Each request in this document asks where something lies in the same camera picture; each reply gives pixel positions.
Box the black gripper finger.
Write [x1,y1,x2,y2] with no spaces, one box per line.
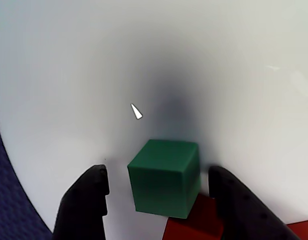
[52,164,111,240]
[208,164,302,240]

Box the green wooden cube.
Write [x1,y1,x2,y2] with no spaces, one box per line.
[127,138,202,220]

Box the white round plate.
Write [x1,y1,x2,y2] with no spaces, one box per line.
[0,0,308,240]

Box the red wooden cube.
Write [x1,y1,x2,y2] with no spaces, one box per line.
[285,219,308,240]
[162,191,225,240]

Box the blue woven tablecloth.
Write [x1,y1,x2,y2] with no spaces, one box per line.
[0,106,54,240]

